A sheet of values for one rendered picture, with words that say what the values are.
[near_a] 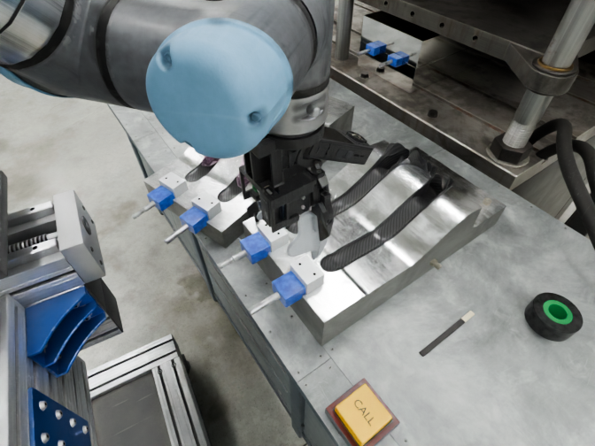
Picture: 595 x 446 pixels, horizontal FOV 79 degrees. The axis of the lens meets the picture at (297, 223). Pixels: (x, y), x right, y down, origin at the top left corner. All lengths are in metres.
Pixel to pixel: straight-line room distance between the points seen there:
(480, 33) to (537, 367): 0.84
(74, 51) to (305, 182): 0.24
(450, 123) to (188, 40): 1.10
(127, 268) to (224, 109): 1.72
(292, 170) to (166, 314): 1.35
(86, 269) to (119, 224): 1.45
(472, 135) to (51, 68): 1.10
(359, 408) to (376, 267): 0.23
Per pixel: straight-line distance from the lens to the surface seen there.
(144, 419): 1.32
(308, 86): 0.34
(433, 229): 0.71
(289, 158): 0.40
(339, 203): 0.77
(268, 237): 0.65
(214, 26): 0.22
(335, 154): 0.43
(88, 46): 0.28
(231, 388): 1.51
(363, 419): 0.60
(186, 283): 1.75
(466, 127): 1.26
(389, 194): 0.75
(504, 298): 0.82
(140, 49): 0.26
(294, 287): 0.60
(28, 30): 0.27
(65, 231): 0.66
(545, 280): 0.89
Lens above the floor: 1.42
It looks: 48 degrees down
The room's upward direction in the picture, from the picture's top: straight up
